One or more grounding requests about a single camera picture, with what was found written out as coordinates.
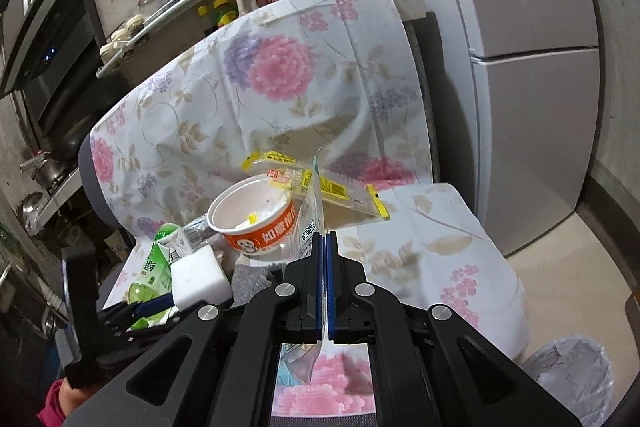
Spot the clear plastic wrapper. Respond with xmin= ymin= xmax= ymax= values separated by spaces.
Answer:
xmin=277 ymin=156 xmax=329 ymax=387

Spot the yellow clear snack bag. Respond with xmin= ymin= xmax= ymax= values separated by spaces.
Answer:
xmin=241 ymin=150 xmax=390 ymax=228

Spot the white lined trash bin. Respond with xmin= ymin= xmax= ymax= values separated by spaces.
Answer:
xmin=521 ymin=335 xmax=614 ymax=426

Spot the metal kitchen shelf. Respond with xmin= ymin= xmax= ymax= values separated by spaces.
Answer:
xmin=94 ymin=0 xmax=254 ymax=80

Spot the person's left hand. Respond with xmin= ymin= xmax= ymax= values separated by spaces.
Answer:
xmin=37 ymin=378 xmax=100 ymax=427

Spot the grey knitted cloth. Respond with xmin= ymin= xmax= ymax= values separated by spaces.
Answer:
xmin=231 ymin=265 xmax=276 ymax=307

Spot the white foam block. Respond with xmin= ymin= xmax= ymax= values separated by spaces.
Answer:
xmin=170 ymin=246 xmax=232 ymax=311

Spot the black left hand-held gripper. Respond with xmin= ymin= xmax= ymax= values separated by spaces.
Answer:
xmin=55 ymin=247 xmax=182 ymax=389

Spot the green drink bottle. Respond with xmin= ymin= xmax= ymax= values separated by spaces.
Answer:
xmin=126 ymin=223 xmax=179 ymax=305

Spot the orange white noodle bowl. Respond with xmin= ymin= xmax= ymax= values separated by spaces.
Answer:
xmin=206 ymin=174 xmax=297 ymax=257

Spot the metal cooking pot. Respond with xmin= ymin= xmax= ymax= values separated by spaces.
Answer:
xmin=20 ymin=150 xmax=67 ymax=190

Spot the floral cloth cover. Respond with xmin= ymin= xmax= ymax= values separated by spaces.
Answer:
xmin=89 ymin=0 xmax=532 ymax=417

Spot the black range hood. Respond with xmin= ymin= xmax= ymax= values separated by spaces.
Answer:
xmin=1 ymin=0 xmax=106 ymax=148

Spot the white refrigerator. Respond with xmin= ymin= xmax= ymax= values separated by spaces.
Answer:
xmin=416 ymin=0 xmax=600 ymax=254

